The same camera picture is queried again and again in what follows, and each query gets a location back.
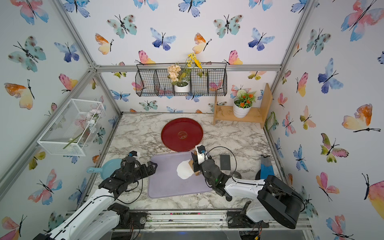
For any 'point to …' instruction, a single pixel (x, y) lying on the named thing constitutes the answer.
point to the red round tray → (181, 134)
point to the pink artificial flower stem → (95, 113)
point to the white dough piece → (184, 169)
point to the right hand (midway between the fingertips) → (195, 152)
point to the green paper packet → (271, 121)
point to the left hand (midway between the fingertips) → (153, 165)
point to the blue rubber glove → (266, 167)
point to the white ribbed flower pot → (238, 112)
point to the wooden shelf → (226, 113)
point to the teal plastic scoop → (107, 169)
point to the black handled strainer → (225, 165)
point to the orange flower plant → (245, 100)
